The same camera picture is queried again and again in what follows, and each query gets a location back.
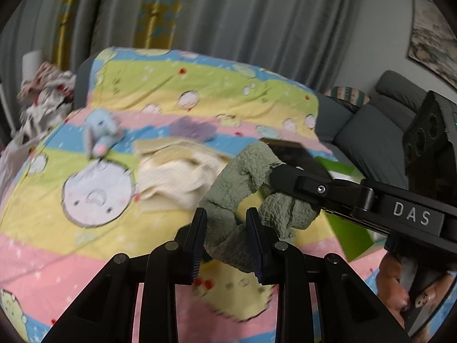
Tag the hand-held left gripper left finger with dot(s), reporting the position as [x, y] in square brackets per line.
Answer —
[199, 246]

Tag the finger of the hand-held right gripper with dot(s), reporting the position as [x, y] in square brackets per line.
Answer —
[307, 182]

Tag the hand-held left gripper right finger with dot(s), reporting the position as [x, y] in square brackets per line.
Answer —
[255, 246]

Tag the green fluffy cloth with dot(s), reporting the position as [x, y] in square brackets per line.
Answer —
[232, 185]

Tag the purple cloth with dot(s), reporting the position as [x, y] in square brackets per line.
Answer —
[192, 128]

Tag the person's right hand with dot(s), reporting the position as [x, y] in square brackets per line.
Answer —
[392, 282]

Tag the black tray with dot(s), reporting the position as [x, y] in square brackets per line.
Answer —
[289, 150]

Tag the grey sofa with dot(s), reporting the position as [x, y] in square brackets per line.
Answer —
[375, 128]

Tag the cream fluffy towel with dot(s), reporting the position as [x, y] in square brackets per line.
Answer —
[171, 178]

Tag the patterned pillow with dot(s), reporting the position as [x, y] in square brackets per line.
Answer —
[348, 94]

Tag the yellow towel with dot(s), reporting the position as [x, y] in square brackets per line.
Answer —
[157, 146]

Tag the printed pastel bed sheet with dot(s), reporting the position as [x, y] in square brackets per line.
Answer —
[53, 221]

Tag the blue elephant plush toy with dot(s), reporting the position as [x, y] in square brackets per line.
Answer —
[101, 130]

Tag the grey headboard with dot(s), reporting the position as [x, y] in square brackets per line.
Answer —
[80, 82]

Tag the pile of clothes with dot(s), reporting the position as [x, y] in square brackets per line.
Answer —
[43, 93]

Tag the yellow patterned curtain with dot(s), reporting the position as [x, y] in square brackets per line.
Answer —
[157, 7]

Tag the white lampshade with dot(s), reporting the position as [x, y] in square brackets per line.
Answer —
[32, 62]

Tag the framed wall picture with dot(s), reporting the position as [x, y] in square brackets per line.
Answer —
[433, 46]

